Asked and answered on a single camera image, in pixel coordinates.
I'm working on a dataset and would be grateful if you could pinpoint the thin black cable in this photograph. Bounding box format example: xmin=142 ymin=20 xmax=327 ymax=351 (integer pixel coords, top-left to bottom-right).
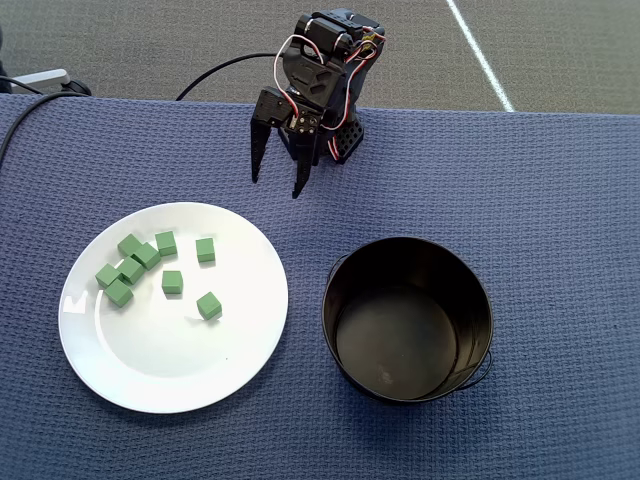
xmin=0 ymin=75 xmax=45 ymax=96

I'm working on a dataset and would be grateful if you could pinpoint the grey metal chair leg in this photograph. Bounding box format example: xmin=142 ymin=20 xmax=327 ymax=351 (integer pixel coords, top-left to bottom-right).
xmin=10 ymin=68 xmax=70 ymax=94

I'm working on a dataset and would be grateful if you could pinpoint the white round plate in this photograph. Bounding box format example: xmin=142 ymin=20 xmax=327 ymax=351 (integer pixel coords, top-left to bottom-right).
xmin=58 ymin=201 xmax=290 ymax=415

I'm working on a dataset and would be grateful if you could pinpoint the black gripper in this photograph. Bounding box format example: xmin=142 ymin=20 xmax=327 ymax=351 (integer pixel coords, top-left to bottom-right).
xmin=249 ymin=86 xmax=324 ymax=200

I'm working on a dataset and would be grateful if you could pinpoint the black caster wheel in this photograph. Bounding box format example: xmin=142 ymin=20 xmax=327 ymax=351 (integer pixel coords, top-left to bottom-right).
xmin=58 ymin=79 xmax=93 ymax=97

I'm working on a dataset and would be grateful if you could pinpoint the white floor tape line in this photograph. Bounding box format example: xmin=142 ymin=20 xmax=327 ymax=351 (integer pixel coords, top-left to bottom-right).
xmin=446 ymin=0 xmax=516 ymax=113

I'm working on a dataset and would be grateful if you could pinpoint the thick black cable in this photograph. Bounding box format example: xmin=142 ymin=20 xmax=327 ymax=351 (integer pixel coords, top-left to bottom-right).
xmin=0 ymin=91 xmax=91 ymax=166

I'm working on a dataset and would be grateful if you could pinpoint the black metal bucket container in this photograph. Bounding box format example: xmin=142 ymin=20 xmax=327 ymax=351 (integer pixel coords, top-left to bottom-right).
xmin=321 ymin=236 xmax=495 ymax=405

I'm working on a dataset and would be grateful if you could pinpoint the blue woven table mat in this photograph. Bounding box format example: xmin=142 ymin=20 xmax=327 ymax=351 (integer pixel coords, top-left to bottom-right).
xmin=0 ymin=93 xmax=640 ymax=480

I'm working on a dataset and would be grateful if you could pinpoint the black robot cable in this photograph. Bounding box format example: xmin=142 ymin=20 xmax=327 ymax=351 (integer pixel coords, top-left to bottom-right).
xmin=174 ymin=52 xmax=279 ymax=102

